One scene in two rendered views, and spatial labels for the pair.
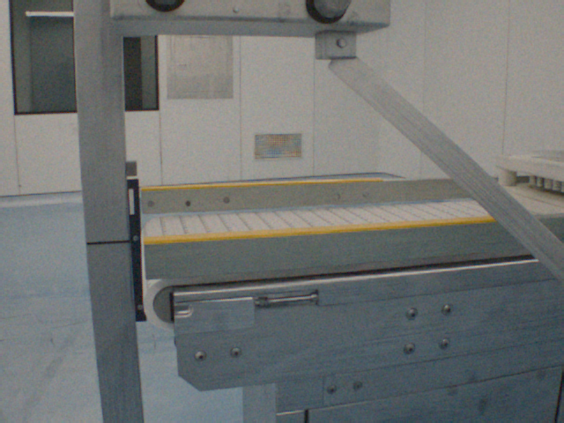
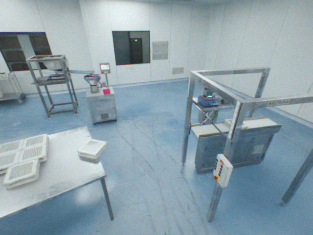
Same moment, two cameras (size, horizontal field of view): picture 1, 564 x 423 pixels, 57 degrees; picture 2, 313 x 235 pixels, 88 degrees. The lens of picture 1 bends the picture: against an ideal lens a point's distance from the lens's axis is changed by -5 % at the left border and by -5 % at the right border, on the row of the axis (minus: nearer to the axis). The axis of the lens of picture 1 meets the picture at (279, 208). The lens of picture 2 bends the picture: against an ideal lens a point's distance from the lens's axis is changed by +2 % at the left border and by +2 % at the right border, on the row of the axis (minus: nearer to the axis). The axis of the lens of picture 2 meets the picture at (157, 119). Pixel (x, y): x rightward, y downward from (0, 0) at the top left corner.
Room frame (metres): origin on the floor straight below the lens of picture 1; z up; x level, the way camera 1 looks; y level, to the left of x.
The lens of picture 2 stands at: (-1.37, 0.60, 2.11)
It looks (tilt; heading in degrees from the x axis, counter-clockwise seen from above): 30 degrees down; 3
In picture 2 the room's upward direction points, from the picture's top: straight up
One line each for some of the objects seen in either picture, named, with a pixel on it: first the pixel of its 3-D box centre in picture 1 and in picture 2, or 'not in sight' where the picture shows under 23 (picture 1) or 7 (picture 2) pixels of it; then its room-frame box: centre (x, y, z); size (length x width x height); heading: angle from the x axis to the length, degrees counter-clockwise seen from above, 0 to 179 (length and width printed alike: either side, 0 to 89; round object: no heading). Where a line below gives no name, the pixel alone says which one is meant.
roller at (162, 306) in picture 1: (164, 263); not in sight; (0.58, 0.13, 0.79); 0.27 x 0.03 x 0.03; 14
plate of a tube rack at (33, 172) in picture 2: not in sight; (22, 171); (-0.30, 1.98, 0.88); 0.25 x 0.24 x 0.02; 31
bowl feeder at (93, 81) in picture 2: not in sight; (96, 83); (2.35, 2.23, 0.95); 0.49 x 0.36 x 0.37; 112
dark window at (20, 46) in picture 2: not in sight; (27, 52); (3.94, 4.95, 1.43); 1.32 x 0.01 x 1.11; 112
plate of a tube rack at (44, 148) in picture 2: not in sight; (33, 153); (-0.04, 2.06, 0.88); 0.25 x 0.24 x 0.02; 31
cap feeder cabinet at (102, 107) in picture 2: not in sight; (102, 105); (2.32, 2.16, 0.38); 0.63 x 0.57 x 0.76; 112
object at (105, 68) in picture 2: not in sight; (106, 76); (2.53, 2.02, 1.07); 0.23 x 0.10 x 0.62; 112
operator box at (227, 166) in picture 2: not in sight; (222, 170); (-0.28, 0.04, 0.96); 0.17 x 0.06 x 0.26; 14
